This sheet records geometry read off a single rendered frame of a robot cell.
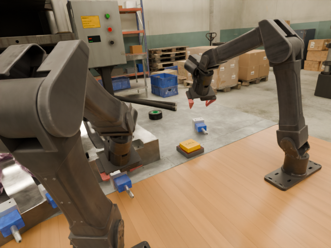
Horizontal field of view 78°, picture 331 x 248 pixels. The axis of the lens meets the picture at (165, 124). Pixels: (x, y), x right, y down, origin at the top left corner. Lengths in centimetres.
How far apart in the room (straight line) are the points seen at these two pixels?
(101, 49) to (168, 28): 660
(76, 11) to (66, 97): 129
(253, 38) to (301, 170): 42
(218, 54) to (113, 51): 93
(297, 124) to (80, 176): 58
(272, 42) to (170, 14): 752
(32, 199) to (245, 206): 57
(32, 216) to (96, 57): 109
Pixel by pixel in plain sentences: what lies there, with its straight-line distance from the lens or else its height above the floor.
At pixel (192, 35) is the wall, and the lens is 848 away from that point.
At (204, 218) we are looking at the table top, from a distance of 58.
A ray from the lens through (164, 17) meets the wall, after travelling 800.
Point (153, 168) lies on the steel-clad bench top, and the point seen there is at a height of 80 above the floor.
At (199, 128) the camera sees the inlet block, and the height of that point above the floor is 83.
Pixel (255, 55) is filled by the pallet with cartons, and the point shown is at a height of 68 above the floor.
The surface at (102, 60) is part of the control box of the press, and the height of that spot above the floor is 111.
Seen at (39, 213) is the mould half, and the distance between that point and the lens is 68.
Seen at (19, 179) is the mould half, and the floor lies 87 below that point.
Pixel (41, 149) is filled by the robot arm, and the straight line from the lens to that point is 25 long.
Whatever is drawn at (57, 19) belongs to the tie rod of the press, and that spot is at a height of 136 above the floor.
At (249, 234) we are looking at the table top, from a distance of 57.
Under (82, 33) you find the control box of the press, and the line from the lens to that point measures 150.
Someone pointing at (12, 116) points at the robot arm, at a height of 118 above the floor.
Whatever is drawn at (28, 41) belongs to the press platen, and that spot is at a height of 126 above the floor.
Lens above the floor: 123
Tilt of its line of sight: 23 degrees down
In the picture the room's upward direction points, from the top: 5 degrees counter-clockwise
